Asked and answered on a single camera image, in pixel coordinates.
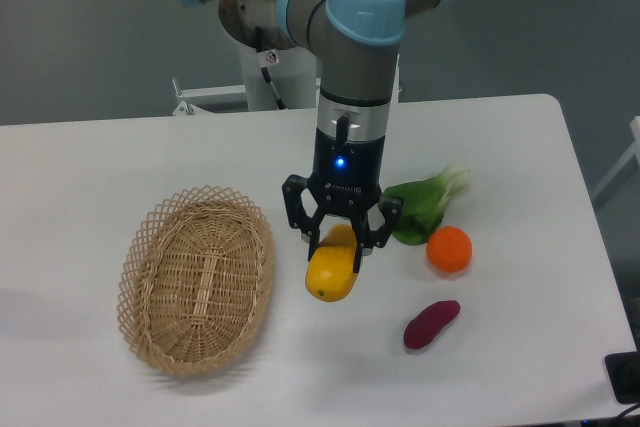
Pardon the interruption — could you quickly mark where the yellow mango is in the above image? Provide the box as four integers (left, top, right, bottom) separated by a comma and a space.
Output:
305, 224, 358, 302

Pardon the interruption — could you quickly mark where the orange tangerine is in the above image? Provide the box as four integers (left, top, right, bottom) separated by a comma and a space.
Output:
426, 226, 473, 273

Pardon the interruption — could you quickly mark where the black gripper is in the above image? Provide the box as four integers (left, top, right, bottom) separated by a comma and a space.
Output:
282, 129, 403, 273

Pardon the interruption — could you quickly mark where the woven wicker basket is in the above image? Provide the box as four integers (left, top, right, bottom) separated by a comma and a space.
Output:
117, 186, 275, 376

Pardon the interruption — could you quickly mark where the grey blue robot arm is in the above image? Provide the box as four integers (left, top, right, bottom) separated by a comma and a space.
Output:
183, 0, 451, 267

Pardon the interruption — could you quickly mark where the green bok choy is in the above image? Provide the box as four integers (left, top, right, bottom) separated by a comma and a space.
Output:
384, 164, 471, 246

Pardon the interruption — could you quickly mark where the purple sweet potato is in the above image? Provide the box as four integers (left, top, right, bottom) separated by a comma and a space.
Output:
403, 300, 461, 350

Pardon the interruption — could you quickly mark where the black device at table edge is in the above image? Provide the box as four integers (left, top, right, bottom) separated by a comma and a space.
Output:
604, 351, 639, 405

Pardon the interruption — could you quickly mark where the white frame at right edge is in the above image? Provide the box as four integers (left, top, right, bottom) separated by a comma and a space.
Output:
591, 116, 639, 211

